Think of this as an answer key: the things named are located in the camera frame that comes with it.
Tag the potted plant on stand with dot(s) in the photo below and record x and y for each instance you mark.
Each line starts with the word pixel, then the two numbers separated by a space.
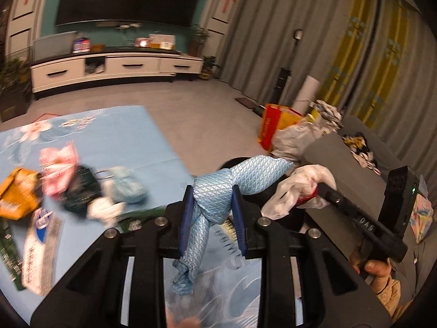
pixel 16 89

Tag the orange snack bag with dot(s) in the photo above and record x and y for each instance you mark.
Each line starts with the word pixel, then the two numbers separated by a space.
pixel 19 195

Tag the upright vacuum cleaner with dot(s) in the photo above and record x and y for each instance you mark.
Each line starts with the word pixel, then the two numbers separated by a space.
pixel 285 72

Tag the white rolled paper tube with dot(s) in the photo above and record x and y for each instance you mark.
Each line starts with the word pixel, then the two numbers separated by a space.
pixel 306 95

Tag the white medicine box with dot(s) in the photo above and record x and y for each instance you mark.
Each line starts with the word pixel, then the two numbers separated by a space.
pixel 40 250

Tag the light blue floral tablecloth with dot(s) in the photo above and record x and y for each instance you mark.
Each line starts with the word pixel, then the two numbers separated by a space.
pixel 226 293

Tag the white plastic bag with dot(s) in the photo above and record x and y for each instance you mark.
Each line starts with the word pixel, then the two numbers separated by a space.
pixel 300 189
pixel 290 142

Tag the pink plastic wrapper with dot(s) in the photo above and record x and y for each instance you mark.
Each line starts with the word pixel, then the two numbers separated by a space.
pixel 58 168

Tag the dark green crumpled wrapper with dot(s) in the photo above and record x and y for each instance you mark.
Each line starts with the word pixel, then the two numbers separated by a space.
pixel 81 191

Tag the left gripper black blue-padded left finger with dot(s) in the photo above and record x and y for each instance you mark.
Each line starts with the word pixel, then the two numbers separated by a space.
pixel 90 293

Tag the light blue face mask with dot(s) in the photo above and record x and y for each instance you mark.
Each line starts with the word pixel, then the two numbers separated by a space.
pixel 121 185

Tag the grey curtain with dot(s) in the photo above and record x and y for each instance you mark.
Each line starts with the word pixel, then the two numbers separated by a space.
pixel 373 59

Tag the person's right hand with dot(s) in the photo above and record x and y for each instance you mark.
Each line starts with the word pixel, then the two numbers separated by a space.
pixel 380 270

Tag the white TV cabinet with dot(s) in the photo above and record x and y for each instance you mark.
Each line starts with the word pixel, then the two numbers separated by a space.
pixel 72 69

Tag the small potted plant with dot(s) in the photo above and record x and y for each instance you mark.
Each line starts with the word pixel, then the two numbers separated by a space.
pixel 209 68

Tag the green snack wrapper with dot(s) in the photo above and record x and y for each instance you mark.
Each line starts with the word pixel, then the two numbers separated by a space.
pixel 10 255

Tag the grey sofa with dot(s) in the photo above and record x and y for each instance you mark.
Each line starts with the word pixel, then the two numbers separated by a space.
pixel 366 189

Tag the light blue textured cloth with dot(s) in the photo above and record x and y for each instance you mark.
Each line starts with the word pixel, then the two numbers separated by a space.
pixel 211 204

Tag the red yellow shopping bag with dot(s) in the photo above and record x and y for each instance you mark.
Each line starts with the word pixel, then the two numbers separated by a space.
pixel 275 117

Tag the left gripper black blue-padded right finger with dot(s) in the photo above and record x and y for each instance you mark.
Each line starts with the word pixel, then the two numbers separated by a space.
pixel 333 294

